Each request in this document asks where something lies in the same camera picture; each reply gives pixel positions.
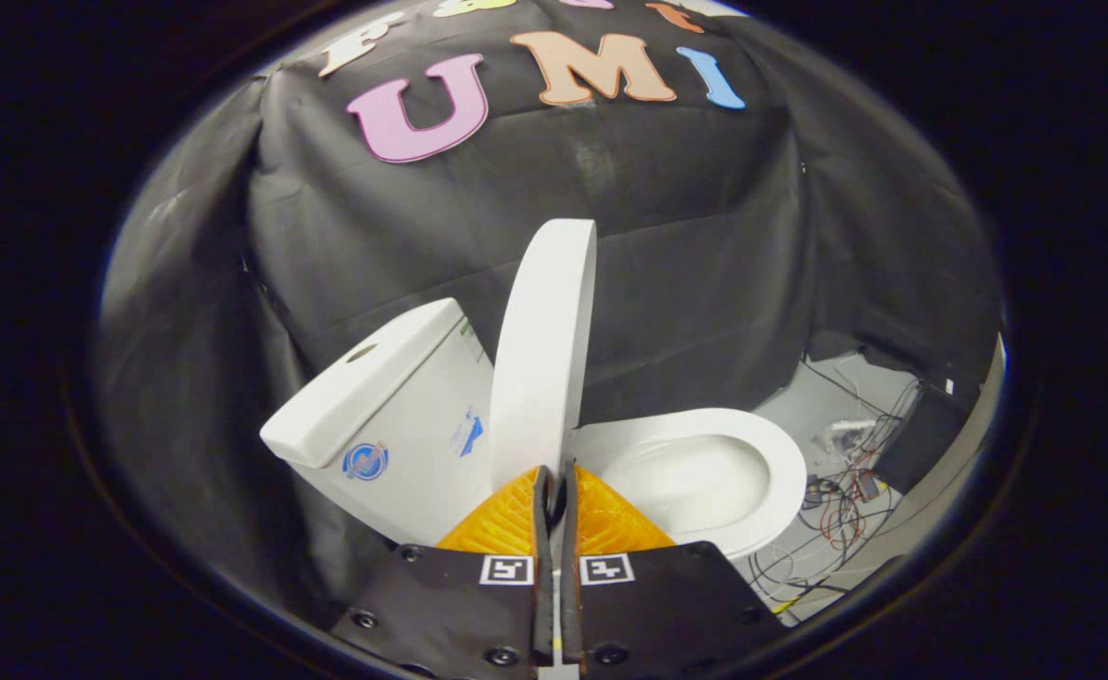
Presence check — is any white toilet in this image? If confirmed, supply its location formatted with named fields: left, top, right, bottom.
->
left=261, top=297, right=808, bottom=560

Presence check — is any white toilet tank cover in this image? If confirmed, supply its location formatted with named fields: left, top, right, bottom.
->
left=261, top=297, right=466, bottom=469

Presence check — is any clear plastic bag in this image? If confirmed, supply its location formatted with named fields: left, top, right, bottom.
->
left=823, top=418, right=878, bottom=454

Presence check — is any white toilet lid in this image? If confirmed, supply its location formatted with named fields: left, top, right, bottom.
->
left=489, top=219, right=598, bottom=494

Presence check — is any black backdrop cloth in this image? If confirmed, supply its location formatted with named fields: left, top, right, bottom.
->
left=98, top=0, right=1004, bottom=605

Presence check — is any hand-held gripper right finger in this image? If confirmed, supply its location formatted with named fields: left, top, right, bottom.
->
left=561, top=461, right=789, bottom=675

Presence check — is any tangle of floor cables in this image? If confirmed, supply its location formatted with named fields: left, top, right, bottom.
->
left=748, top=359, right=934, bottom=617

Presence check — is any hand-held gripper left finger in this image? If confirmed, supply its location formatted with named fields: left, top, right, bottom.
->
left=332, top=466, right=555, bottom=677

